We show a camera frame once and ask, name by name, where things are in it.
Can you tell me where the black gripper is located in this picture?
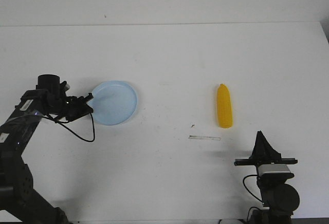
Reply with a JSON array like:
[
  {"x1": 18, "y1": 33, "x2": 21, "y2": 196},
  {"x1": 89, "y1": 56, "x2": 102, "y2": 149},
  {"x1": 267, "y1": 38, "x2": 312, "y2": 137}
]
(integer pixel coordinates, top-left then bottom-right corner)
[
  {"x1": 54, "y1": 93, "x2": 93, "y2": 122},
  {"x1": 234, "y1": 131, "x2": 298, "y2": 166}
]

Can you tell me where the light blue round plate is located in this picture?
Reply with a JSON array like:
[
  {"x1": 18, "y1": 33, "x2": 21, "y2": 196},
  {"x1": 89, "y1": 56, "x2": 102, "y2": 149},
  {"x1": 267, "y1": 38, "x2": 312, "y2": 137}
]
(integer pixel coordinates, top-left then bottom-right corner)
[{"x1": 88, "y1": 80, "x2": 138, "y2": 126}]

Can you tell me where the yellow toy corn cob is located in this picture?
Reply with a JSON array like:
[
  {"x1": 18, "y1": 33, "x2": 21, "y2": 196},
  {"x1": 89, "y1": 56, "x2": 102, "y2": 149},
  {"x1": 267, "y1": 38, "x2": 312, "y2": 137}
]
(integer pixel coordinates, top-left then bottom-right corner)
[{"x1": 216, "y1": 84, "x2": 233, "y2": 128}]

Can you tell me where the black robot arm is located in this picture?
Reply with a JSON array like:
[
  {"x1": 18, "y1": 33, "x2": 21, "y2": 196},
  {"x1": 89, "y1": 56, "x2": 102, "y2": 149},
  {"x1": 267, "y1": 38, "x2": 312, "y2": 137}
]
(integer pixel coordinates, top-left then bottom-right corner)
[
  {"x1": 1, "y1": 74, "x2": 94, "y2": 223},
  {"x1": 234, "y1": 131, "x2": 300, "y2": 223}
]

